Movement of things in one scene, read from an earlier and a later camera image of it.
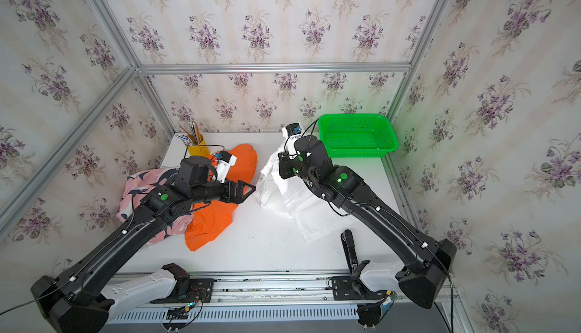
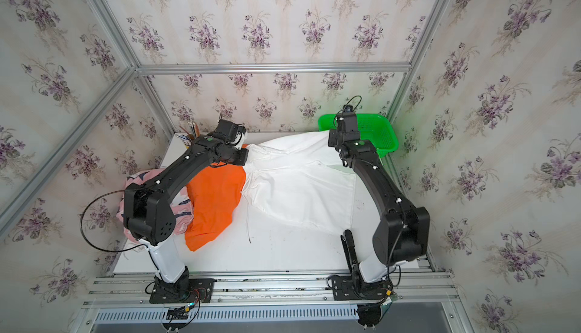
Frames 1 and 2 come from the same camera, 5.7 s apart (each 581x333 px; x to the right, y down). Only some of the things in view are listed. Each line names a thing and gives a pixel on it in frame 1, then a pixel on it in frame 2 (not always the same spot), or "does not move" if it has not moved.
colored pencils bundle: [194, 132] does not move
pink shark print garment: [137, 186] does not move
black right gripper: [284, 165] to [333, 137]
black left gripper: [230, 197] to [242, 157]
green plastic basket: [357, 135] does not move
